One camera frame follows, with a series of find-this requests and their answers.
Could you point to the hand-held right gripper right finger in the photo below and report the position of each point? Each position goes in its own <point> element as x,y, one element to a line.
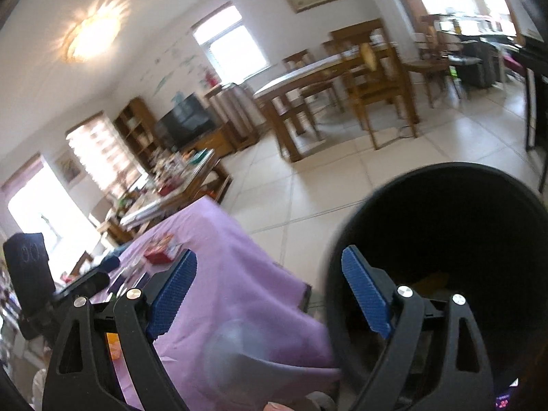
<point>368,295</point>

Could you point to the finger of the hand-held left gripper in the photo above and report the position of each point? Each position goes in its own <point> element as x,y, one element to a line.
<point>85,284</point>

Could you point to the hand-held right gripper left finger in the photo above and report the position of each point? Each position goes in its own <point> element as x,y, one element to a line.
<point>175,295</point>

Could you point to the translucent grey plastic sheet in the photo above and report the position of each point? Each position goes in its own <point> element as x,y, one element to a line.
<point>239,355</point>

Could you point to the black trash bin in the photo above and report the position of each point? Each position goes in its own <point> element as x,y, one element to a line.
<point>449,231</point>

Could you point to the red drink carton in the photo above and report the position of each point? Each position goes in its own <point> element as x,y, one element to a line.
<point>159,254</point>

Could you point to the purple tablecloth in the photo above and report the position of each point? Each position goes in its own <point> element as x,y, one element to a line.
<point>239,274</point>

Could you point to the large bright window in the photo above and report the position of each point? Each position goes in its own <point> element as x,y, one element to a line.
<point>30,209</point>

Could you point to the orange packet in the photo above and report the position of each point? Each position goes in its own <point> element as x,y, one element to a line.
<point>114,349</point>

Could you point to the wooden coffee table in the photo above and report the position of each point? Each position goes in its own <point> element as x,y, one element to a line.
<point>192,188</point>

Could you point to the small framed picture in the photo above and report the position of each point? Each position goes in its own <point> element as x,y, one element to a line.
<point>68,168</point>

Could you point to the window with striped blinds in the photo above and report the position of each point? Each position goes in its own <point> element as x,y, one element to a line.
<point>102,154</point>

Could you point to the wooden bookshelf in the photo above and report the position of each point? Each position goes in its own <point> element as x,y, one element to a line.
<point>137,128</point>

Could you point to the flat screen television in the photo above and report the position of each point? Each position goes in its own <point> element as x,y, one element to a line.
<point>184,122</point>

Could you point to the wooden dining chair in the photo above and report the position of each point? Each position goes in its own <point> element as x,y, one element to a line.
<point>299,62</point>
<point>432,64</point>
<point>376,81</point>

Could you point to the red flower bouquet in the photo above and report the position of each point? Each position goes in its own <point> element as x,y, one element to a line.
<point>210,78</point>

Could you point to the wooden dining table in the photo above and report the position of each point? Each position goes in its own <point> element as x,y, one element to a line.
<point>299,77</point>

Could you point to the round glowing ceiling lamp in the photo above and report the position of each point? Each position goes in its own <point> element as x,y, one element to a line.
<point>92,30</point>

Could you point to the white framed window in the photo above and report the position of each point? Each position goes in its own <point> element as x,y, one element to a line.
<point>231,45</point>

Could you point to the white standing air conditioner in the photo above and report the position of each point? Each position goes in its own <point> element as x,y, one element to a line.
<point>389,4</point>

